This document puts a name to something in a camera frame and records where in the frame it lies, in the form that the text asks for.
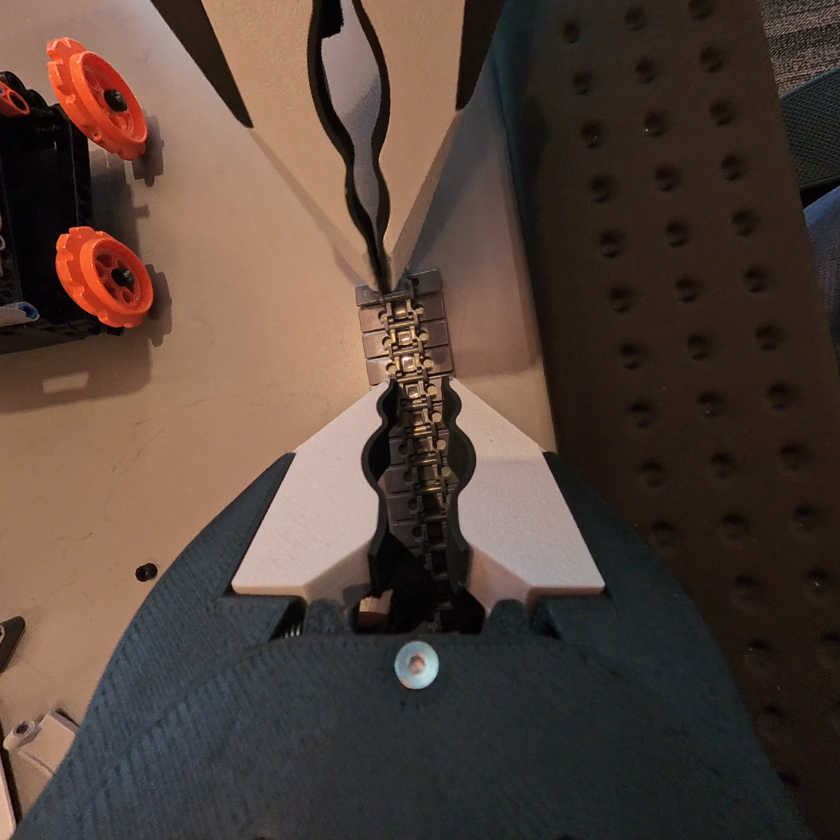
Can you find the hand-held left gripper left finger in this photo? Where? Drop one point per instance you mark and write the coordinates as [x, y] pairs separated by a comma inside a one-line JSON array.
[[308, 518]]

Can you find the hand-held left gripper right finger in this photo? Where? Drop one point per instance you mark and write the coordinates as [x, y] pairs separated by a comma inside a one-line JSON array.
[[531, 518]]

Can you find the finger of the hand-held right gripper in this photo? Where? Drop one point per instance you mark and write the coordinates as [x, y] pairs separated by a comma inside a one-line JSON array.
[[275, 72], [423, 79]]

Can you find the black round bush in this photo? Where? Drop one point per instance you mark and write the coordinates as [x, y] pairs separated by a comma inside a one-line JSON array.
[[146, 572]]

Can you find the toy vehicle with orange wheels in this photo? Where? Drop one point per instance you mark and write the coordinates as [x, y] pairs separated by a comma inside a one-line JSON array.
[[72, 197]]

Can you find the dark studded panel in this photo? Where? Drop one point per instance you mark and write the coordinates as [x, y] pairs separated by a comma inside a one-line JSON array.
[[669, 328]]

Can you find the dark grey short bent liftarm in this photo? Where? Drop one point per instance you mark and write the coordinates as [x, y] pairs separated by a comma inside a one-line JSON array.
[[12, 640]]

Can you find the light grey curved panel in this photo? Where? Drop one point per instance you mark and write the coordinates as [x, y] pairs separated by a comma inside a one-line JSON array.
[[43, 745]]

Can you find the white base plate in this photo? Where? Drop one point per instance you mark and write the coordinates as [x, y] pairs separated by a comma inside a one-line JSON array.
[[5, 800]]

